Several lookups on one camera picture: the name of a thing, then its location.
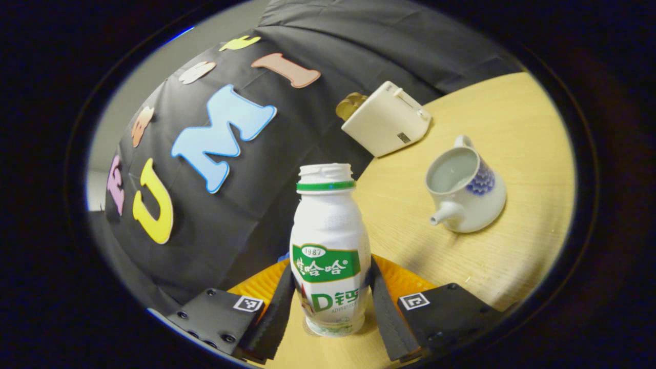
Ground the brown bread slice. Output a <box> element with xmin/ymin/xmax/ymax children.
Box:
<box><xmin>336</xmin><ymin>92</ymin><xmax>368</xmax><ymax>122</ymax></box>

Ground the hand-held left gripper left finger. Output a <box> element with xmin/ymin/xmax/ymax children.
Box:
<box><xmin>167</xmin><ymin>259</ymin><xmax>297</xmax><ymax>362</ymax></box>

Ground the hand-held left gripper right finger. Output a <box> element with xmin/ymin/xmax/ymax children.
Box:
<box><xmin>370</xmin><ymin>255</ymin><xmax>506</xmax><ymax>362</ymax></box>

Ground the white toaster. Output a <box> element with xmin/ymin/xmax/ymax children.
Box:
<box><xmin>341</xmin><ymin>81</ymin><xmax>432</xmax><ymax>158</ymax></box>

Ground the white green-label water bottle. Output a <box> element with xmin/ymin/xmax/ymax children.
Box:
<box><xmin>290</xmin><ymin>163</ymin><xmax>372</xmax><ymax>338</ymax></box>

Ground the white blue-flower teacup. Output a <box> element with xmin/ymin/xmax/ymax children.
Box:
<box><xmin>425</xmin><ymin>135</ymin><xmax>508</xmax><ymax>234</ymax></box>

